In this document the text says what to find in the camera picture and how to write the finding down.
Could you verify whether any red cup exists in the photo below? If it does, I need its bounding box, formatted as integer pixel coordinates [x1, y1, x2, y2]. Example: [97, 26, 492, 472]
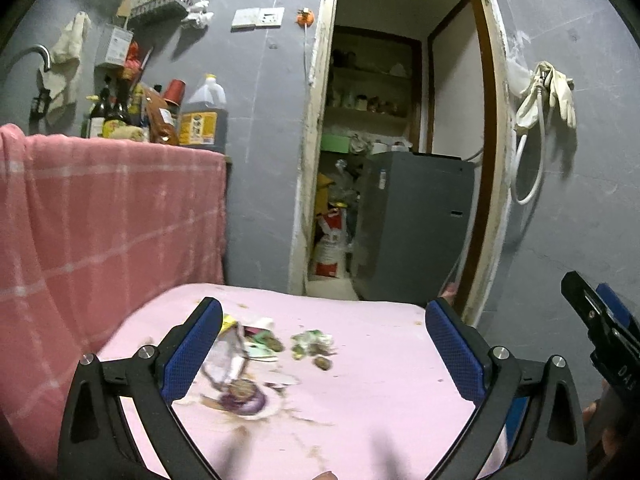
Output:
[164, 79, 187, 107]

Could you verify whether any clear crumpled plastic bag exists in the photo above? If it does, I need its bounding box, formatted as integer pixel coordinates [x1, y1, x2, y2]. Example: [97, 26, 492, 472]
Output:
[330, 159, 361, 206]

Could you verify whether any person's right hand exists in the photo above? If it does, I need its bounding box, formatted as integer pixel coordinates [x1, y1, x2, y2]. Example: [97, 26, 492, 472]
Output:
[582, 392, 628, 461]

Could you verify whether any worn white door frame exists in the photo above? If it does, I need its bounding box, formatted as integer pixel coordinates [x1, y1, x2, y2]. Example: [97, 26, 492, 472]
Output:
[289, 0, 516, 326]

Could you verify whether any clear hanging plastic bag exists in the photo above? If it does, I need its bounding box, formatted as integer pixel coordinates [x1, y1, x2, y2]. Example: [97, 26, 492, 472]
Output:
[505, 35, 533, 96]

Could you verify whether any cream hanging cloth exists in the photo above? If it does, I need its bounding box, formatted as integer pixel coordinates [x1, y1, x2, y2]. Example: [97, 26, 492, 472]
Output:
[515, 85, 543, 133]

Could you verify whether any clear plastic wrapper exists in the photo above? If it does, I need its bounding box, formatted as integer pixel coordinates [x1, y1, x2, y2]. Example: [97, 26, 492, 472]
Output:
[201, 327, 248, 391]

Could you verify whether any yellow bag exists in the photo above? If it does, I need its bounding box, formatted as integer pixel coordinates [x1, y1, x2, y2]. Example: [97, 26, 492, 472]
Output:
[316, 172, 335, 211]

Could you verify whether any green box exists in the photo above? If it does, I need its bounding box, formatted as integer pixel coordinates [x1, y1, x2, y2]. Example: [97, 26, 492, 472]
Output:
[320, 132, 353, 153]

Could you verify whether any white power cable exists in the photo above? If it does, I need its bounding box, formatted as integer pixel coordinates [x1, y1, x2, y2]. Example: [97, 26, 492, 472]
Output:
[301, 24, 314, 82]

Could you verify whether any red plastic bag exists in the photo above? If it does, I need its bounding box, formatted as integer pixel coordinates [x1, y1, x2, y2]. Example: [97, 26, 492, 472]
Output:
[122, 42, 153, 81]

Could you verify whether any wooden storage shelf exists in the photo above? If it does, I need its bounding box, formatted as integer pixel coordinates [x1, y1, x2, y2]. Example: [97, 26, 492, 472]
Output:
[325, 27, 423, 151]

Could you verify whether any red and white sack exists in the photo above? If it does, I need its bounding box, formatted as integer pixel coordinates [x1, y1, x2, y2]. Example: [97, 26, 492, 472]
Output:
[311, 205, 357, 278]

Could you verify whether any pink ribbed blanket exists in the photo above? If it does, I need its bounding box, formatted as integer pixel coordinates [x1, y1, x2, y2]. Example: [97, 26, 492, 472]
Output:
[97, 282, 506, 480]

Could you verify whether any green and white wrapper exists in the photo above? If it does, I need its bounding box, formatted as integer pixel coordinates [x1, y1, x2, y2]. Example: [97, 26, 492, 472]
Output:
[245, 327, 283, 363]

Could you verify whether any grey wall rack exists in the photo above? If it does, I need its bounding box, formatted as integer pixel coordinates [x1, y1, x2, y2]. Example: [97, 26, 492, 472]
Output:
[129, 0, 197, 26]

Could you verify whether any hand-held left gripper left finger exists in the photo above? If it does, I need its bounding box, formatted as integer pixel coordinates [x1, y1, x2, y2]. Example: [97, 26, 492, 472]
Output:
[57, 296, 223, 480]

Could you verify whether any yellow-green bottle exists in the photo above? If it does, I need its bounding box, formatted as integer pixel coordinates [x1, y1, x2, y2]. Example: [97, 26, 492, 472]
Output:
[127, 85, 146, 128]

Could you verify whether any cream rubber glove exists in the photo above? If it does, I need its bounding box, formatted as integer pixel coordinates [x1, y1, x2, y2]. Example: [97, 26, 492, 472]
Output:
[537, 61, 577, 128]

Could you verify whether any beige hanging towel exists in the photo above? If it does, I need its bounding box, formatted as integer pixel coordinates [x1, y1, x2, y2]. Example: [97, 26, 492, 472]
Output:
[39, 11, 92, 111]

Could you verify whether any large cooking oil jug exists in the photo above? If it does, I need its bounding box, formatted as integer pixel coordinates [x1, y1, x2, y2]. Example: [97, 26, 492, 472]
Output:
[178, 74, 228, 153]

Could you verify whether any white wall socket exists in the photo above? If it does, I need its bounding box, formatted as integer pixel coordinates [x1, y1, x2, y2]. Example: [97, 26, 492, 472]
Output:
[257, 6, 286, 28]

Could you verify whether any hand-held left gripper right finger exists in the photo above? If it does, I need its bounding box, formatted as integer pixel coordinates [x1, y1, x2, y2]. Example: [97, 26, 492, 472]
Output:
[425, 297, 588, 480]

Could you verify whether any metal faucet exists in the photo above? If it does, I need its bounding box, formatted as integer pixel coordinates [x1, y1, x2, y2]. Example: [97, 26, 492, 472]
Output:
[17, 45, 52, 73]

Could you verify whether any white wall switch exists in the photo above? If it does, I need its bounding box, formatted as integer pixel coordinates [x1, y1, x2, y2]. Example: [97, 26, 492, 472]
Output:
[231, 7, 262, 30]

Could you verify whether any dark sauce bottle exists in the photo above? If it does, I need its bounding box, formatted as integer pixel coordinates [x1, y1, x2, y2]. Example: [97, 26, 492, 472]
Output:
[89, 85, 113, 138]
[102, 80, 132, 138]

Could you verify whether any white hose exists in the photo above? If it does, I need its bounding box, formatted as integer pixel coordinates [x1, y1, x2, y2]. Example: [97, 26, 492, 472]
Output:
[510, 75, 547, 206]

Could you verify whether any green torn wrapper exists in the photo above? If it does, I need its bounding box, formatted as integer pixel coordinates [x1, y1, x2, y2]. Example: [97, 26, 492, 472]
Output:
[290, 329, 335, 361]

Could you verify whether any grey refrigerator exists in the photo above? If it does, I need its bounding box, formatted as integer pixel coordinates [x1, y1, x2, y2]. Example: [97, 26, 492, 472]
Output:
[352, 152, 476, 303]

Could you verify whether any red plaid cloth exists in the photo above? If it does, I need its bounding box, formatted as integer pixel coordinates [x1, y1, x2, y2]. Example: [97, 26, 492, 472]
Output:
[0, 122, 227, 476]

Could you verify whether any white crumpled plastic bag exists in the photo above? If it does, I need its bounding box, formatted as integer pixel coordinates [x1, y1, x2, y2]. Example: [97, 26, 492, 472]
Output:
[181, 0, 215, 30]

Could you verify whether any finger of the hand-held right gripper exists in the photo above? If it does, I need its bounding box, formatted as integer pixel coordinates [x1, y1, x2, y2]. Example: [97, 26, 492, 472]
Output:
[595, 282, 640, 333]
[561, 271, 612, 336]

